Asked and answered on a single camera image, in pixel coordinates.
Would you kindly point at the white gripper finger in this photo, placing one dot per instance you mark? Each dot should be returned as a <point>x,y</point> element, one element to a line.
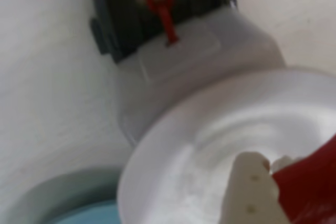
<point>249,195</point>

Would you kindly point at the red tuna sushi piece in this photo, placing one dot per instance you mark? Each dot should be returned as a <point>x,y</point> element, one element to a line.
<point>309,182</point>

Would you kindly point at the blue round dish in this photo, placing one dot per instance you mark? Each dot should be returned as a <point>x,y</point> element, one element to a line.
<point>78,216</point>

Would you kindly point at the white round plate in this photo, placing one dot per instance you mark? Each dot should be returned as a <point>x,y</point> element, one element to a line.
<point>183,155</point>

